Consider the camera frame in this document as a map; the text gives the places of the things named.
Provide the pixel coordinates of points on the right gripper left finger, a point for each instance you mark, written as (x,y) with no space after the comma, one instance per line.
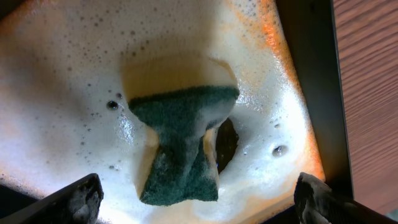
(77,203)

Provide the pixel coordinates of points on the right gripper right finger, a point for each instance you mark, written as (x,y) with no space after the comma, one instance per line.
(316,203)

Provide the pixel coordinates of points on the green yellow sponge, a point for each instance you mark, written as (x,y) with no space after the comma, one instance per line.
(179,99)

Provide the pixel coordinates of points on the black tray with soapy water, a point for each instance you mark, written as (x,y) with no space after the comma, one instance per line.
(64,113)

